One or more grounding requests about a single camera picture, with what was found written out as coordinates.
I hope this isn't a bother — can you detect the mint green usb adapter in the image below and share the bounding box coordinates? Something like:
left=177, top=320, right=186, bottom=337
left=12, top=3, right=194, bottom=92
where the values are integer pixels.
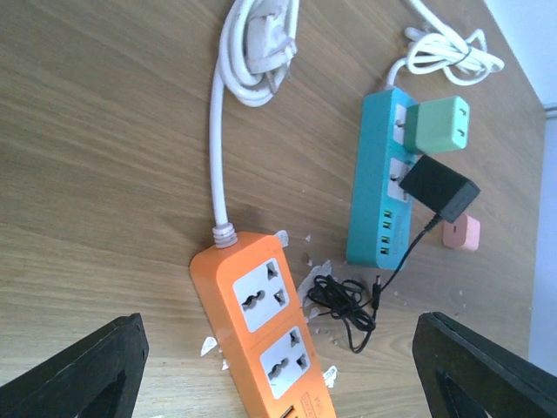
left=404, top=96, right=470, bottom=154

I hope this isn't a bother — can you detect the orange power strip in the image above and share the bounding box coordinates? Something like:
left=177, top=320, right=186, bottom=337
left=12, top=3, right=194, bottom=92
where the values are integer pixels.
left=190, top=232, right=336, bottom=417

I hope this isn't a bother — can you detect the teal power strip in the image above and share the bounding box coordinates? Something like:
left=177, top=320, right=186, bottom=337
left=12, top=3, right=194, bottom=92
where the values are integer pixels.
left=346, top=88, right=416, bottom=270

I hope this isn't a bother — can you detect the white cable of teal strip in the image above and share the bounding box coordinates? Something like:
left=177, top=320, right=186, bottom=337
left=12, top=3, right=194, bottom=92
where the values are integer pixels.
left=382, top=0, right=506, bottom=92

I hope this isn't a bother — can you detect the white cable of orange strip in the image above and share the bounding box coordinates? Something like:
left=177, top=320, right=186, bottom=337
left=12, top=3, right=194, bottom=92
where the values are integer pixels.
left=208, top=0, right=301, bottom=249

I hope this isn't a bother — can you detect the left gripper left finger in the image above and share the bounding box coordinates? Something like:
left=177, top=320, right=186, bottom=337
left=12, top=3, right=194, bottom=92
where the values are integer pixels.
left=1, top=313, right=149, bottom=417

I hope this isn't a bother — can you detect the black charger adapter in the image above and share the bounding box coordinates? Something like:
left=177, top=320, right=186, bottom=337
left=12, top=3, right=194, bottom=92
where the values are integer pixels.
left=399, top=155, right=480, bottom=223

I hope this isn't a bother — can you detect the pink charger cube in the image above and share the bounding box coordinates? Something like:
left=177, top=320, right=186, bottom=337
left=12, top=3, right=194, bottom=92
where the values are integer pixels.
left=442, top=213, right=481, bottom=252

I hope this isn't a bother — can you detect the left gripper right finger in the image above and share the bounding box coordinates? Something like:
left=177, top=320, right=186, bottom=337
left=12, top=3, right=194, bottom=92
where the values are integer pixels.
left=412, top=312, right=556, bottom=418

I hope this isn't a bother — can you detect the thin black charger cable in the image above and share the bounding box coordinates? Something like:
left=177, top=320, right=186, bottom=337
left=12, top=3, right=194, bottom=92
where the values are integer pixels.
left=306, top=217, right=443, bottom=354

